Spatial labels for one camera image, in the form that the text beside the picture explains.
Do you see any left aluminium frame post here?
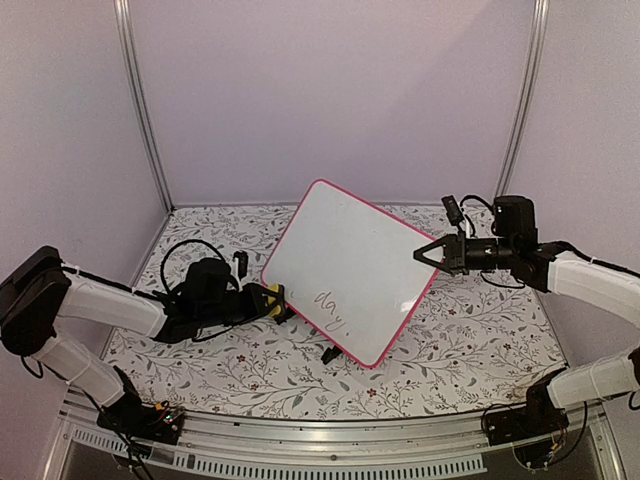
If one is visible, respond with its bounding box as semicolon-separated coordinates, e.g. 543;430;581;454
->
113;0;175;214

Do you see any aluminium frame post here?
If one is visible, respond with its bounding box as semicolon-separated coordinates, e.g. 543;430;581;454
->
494;0;550;197
113;0;175;214

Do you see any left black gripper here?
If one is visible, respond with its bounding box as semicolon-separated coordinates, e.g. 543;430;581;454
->
197;282;281;330

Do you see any yellow bone-shaped eraser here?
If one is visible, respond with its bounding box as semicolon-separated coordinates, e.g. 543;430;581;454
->
265;284;287;324

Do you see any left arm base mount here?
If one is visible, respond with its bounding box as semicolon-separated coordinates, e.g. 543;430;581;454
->
97;367;185;445

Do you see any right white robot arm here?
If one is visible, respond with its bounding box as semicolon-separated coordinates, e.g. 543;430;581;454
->
413;195;639;436

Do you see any rear aluminium table rail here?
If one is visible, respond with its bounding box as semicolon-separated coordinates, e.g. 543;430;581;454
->
172;200;496;210

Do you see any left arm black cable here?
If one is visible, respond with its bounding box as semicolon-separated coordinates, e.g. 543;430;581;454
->
160;239;226;296

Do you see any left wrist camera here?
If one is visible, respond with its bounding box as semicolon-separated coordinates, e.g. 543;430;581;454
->
233;250;249;280

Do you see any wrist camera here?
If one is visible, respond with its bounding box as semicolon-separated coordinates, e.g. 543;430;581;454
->
233;250;249;280
441;195;466;239

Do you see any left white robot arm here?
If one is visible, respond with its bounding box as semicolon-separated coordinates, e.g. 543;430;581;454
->
1;246;290;434

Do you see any front aluminium rail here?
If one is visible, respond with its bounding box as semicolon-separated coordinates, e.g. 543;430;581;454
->
43;390;627;479

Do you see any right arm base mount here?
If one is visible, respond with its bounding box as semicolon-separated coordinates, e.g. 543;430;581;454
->
480;400;569;470

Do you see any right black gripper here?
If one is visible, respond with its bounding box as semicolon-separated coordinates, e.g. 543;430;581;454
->
414;231;517;275

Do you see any pink-framed whiteboard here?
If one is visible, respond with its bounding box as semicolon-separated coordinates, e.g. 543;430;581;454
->
260;179;438;369

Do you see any right aluminium frame post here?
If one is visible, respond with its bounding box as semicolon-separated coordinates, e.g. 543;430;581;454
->
494;0;550;197

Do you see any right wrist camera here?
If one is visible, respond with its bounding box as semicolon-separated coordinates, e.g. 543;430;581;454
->
441;195;466;239

